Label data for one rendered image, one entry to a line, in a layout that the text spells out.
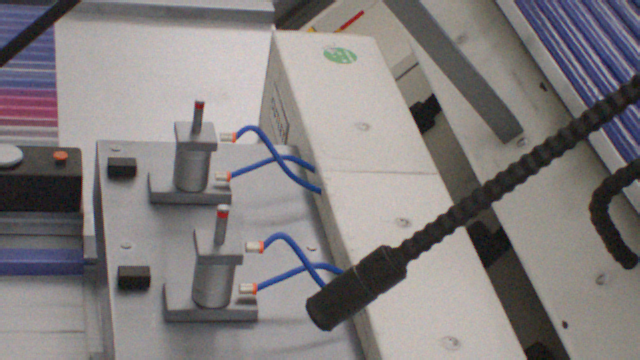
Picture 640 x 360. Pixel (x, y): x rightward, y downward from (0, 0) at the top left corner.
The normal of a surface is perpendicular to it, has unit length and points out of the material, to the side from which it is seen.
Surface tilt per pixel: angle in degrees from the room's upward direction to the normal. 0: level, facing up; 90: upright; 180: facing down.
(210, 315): 90
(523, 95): 90
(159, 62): 44
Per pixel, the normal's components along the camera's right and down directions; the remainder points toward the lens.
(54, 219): 0.18, 0.56
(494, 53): -0.59, -0.59
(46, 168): 0.15, -0.83
